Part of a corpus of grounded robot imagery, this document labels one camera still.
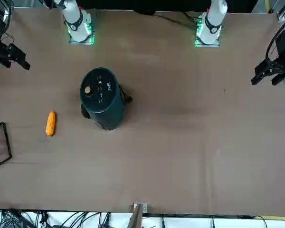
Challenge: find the black base cable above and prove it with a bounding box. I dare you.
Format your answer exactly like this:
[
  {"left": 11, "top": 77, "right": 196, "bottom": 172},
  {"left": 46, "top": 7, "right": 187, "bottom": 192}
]
[{"left": 154, "top": 10, "right": 198, "bottom": 28}]

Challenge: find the dark green air fryer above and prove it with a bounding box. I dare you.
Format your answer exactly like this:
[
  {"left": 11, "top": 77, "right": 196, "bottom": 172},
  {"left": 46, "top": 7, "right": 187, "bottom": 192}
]
[{"left": 79, "top": 67, "right": 127, "bottom": 131}]

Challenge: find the black cable bundle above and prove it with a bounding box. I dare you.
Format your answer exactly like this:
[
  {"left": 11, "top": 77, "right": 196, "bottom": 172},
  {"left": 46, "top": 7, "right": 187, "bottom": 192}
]
[{"left": 0, "top": 209, "right": 23, "bottom": 228}]

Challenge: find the black air fryer cord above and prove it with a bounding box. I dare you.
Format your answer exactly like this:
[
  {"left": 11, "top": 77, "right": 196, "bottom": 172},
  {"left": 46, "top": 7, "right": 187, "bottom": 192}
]
[{"left": 118, "top": 83, "right": 133, "bottom": 105}]

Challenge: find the yellow corn cob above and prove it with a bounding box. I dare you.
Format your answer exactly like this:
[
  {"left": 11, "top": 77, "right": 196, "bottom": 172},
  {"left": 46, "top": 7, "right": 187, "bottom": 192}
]
[{"left": 45, "top": 110, "right": 57, "bottom": 138}]

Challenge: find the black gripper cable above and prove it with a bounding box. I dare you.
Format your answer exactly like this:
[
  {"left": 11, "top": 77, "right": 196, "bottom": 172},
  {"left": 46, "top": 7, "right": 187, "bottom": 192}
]
[{"left": 266, "top": 22, "right": 285, "bottom": 65}]

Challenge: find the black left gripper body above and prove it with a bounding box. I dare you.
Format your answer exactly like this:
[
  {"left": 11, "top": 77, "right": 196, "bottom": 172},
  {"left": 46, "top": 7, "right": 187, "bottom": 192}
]
[{"left": 268, "top": 29, "right": 285, "bottom": 76}]

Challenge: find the air fryer drawer black handle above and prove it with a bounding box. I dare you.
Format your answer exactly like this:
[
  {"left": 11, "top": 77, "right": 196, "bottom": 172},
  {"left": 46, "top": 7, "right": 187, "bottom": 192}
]
[{"left": 80, "top": 104, "right": 110, "bottom": 131}]

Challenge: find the metal camera post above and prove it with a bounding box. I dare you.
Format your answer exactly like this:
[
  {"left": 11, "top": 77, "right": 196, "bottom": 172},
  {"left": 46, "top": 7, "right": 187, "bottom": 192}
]
[{"left": 129, "top": 202, "right": 148, "bottom": 228}]

